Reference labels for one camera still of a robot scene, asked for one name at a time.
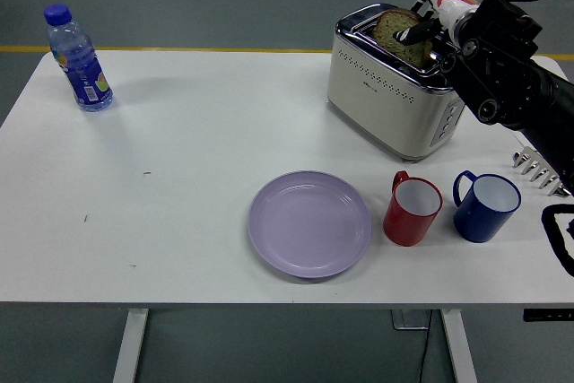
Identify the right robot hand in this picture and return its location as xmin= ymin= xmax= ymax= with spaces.
xmin=389 ymin=0 xmax=481 ymax=46

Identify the brown bread slice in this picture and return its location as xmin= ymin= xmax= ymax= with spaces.
xmin=370 ymin=9 xmax=434 ymax=68

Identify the cream and chrome toaster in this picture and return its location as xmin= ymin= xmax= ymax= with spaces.
xmin=326 ymin=2 xmax=467 ymax=163

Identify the purple plate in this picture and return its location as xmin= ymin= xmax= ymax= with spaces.
xmin=248 ymin=170 xmax=372 ymax=280

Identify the silver metal toast rack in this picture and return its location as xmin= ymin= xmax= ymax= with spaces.
xmin=510 ymin=147 xmax=573 ymax=198

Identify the blue mug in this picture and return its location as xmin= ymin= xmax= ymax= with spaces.
xmin=451 ymin=170 xmax=523 ymax=244

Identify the red mug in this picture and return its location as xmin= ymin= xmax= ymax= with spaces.
xmin=382 ymin=170 xmax=444 ymax=248

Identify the black table control panel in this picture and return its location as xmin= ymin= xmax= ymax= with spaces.
xmin=522 ymin=309 xmax=574 ymax=323

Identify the white table leg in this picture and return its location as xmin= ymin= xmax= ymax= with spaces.
xmin=439 ymin=309 xmax=479 ymax=383
xmin=111 ymin=309 xmax=150 ymax=383

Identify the blue-capped water bottle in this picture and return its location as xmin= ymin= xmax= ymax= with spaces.
xmin=42 ymin=4 xmax=114 ymax=113

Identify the grey bracket under table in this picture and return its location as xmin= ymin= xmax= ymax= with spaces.
xmin=390 ymin=309 xmax=432 ymax=331

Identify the black cable under table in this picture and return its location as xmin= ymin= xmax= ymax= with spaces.
xmin=418 ymin=309 xmax=434 ymax=383

